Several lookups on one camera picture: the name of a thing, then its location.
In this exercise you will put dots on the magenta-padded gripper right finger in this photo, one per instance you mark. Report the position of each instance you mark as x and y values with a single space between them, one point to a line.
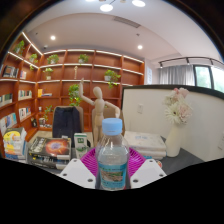
148 170

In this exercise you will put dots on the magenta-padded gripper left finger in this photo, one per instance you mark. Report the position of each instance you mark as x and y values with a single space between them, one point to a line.
76 170

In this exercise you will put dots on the clear water bottle blue cap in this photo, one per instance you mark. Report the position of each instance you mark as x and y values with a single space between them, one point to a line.
112 156

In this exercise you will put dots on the green and white carton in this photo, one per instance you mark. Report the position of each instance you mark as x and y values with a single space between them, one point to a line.
80 143

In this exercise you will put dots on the stack of white packages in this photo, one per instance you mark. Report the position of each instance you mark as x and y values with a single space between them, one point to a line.
145 141

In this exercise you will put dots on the dark-backed office chair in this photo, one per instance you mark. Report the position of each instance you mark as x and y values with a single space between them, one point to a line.
66 123

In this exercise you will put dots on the tan chair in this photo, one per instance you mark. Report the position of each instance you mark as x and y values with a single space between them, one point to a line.
112 118

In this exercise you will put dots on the wooden artist mannequin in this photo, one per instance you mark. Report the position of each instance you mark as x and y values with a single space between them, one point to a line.
98 106

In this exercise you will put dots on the stack of colourful books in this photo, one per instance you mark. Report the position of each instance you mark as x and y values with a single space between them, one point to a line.
14 143

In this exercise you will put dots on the white partition with dark top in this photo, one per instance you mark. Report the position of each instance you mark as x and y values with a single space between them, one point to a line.
206 133

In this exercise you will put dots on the wooden shelf unit with books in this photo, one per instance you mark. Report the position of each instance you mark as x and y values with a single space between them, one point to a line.
63 90

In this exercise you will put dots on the grey window curtain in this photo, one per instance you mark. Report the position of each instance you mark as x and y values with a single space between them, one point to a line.
176 75

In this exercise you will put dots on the window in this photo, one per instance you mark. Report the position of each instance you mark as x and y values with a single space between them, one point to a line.
210 78

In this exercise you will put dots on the recessed ceiling light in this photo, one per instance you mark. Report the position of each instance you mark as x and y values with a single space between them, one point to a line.
52 37
140 47

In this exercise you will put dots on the black track light rail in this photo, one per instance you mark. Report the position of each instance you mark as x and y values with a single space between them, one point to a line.
186 59

